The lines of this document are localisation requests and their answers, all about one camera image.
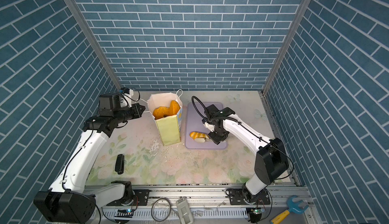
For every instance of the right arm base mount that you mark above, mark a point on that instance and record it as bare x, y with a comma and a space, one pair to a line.
241, 196

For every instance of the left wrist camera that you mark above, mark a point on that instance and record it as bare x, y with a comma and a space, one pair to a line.
129, 93

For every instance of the black small remote box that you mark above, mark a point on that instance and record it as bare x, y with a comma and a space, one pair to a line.
120, 164

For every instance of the grey handheld device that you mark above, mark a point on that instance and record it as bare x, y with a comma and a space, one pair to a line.
184, 212

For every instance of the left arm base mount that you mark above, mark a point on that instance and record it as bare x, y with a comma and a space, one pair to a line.
135, 198

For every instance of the oval seeded loaf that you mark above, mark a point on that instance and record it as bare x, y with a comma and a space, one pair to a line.
174, 108

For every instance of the braided ring bread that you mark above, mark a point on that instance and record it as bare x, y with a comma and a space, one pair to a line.
161, 112

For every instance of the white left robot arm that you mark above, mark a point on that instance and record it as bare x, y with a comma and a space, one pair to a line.
65, 201

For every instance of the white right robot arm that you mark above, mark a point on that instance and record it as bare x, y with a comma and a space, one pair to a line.
270, 157

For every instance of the blue yellow toy wrench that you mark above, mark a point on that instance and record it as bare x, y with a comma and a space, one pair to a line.
293, 207

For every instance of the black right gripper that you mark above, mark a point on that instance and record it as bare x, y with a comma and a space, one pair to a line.
215, 138

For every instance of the white paper gift bag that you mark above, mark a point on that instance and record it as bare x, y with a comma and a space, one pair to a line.
168, 127

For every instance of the striped long bun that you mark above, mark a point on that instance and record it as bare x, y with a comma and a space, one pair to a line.
193, 134

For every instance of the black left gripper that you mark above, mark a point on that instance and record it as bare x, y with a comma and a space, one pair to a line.
137, 112

